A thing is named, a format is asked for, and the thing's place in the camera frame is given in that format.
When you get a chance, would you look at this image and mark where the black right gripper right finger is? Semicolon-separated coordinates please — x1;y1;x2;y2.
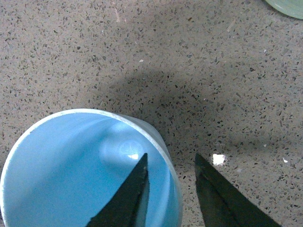
195;153;280;227

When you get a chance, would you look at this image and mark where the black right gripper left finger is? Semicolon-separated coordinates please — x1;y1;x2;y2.
87;153;149;227

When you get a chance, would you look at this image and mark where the green bowl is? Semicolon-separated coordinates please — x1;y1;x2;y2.
266;0;303;19

